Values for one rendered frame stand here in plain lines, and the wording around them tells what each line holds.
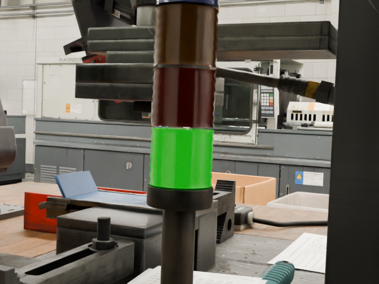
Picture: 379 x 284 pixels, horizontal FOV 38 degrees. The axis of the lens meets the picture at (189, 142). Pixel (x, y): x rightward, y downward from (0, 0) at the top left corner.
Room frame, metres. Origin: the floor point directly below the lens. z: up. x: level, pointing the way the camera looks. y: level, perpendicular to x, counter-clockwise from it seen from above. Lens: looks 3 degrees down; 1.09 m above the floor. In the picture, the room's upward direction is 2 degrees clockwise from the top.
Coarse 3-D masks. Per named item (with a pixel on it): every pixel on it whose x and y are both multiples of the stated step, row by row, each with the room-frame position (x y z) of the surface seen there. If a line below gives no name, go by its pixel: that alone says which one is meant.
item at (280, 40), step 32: (96, 32) 0.60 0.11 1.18; (128, 32) 0.58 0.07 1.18; (224, 32) 0.54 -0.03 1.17; (256, 32) 0.53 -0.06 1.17; (288, 32) 0.52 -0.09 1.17; (320, 32) 0.50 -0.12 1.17; (96, 64) 0.56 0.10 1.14; (128, 64) 0.54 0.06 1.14; (96, 96) 0.55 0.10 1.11; (128, 96) 0.54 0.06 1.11
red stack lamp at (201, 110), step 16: (160, 80) 0.31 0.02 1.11; (176, 80) 0.31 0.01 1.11; (192, 80) 0.31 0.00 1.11; (208, 80) 0.31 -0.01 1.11; (160, 96) 0.31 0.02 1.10; (176, 96) 0.31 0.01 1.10; (192, 96) 0.31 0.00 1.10; (208, 96) 0.31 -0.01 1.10; (160, 112) 0.31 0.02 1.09; (176, 112) 0.31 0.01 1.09; (192, 112) 0.31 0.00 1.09; (208, 112) 0.32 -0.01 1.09
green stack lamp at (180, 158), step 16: (160, 128) 0.31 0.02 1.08; (176, 128) 0.32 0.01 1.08; (192, 128) 0.34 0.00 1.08; (160, 144) 0.31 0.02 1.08; (176, 144) 0.31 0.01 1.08; (192, 144) 0.31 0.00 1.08; (208, 144) 0.32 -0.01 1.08; (160, 160) 0.31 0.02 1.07; (176, 160) 0.31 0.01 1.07; (192, 160) 0.31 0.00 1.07; (208, 160) 0.32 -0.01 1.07; (160, 176) 0.31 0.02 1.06; (176, 176) 0.31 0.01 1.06; (192, 176) 0.31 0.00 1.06; (208, 176) 0.32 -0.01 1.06
